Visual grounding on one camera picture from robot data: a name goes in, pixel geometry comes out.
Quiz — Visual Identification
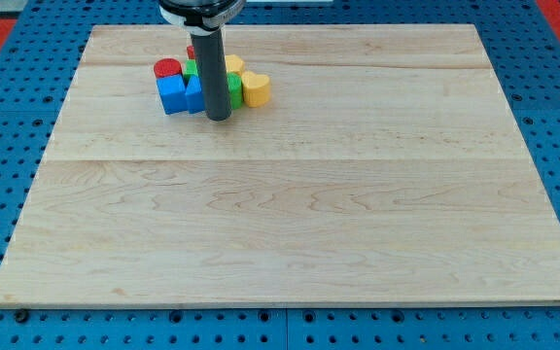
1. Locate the green block behind rod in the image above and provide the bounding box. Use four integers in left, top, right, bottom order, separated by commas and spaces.
182, 59, 198, 84

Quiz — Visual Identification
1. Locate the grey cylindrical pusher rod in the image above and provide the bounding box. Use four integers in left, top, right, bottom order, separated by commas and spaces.
191, 29, 232, 122

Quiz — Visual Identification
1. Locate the blue triangular block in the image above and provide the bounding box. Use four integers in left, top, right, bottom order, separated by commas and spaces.
185, 75, 205, 114

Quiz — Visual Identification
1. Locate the red block at back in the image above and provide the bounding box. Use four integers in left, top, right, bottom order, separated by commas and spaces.
187, 45, 195, 59

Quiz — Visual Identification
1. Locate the red cylinder block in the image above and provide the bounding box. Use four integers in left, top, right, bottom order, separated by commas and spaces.
153, 58, 182, 79

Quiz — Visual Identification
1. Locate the yellow block at back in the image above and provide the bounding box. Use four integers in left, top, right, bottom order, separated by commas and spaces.
225, 54, 246, 76

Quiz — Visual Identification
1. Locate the blue cube block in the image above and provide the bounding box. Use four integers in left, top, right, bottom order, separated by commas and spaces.
157, 74, 188, 115

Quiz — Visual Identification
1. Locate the yellow heart block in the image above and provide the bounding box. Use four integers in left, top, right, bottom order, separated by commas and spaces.
241, 71, 271, 108

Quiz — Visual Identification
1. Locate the light wooden board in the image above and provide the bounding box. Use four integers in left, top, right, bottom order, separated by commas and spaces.
0, 24, 560, 309

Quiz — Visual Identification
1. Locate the green cylinder block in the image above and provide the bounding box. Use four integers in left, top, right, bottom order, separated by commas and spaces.
227, 72, 243, 110

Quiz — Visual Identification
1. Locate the blue perforated table plate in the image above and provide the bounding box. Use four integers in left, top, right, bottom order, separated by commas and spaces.
0, 0, 560, 349

